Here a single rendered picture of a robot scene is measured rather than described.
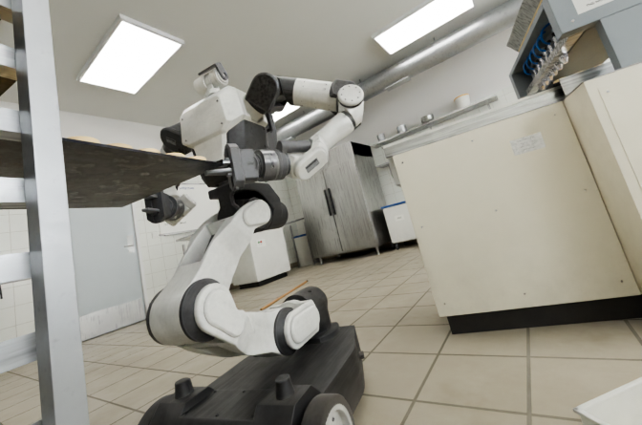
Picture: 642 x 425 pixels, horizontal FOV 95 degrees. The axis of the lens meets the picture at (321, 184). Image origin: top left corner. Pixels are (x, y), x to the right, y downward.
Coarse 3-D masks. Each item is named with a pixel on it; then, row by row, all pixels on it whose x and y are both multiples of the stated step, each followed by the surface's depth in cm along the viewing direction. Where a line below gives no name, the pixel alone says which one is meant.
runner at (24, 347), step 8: (24, 336) 32; (32, 336) 33; (0, 344) 30; (8, 344) 31; (16, 344) 31; (24, 344) 32; (32, 344) 32; (0, 352) 30; (8, 352) 31; (16, 352) 31; (24, 352) 32; (32, 352) 32; (0, 360) 30; (8, 360) 31; (16, 360) 31; (24, 360) 32; (32, 360) 32; (0, 368) 30; (8, 368) 30
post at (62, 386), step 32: (32, 0) 40; (32, 32) 39; (32, 64) 38; (32, 96) 37; (32, 128) 36; (32, 160) 35; (32, 192) 35; (64, 192) 37; (32, 224) 34; (64, 224) 36; (32, 256) 34; (64, 256) 35; (32, 288) 34; (64, 288) 34; (64, 320) 33; (64, 352) 32; (64, 384) 32; (64, 416) 31
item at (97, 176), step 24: (0, 144) 39; (72, 144) 43; (96, 144) 46; (0, 168) 45; (72, 168) 52; (96, 168) 54; (120, 168) 57; (144, 168) 60; (168, 168) 63; (192, 168) 67; (72, 192) 63; (96, 192) 67; (120, 192) 72; (144, 192) 76
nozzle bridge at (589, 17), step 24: (552, 0) 103; (576, 0) 100; (600, 0) 98; (624, 0) 95; (552, 24) 105; (576, 24) 100; (600, 24) 98; (624, 24) 95; (528, 48) 137; (576, 48) 116; (600, 48) 121; (624, 48) 94; (528, 72) 162; (576, 72) 143
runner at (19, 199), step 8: (0, 184) 34; (8, 184) 34; (16, 184) 35; (24, 184) 36; (0, 192) 34; (8, 192) 34; (16, 192) 35; (24, 192) 36; (0, 200) 34; (8, 200) 34; (16, 200) 35; (24, 200) 35
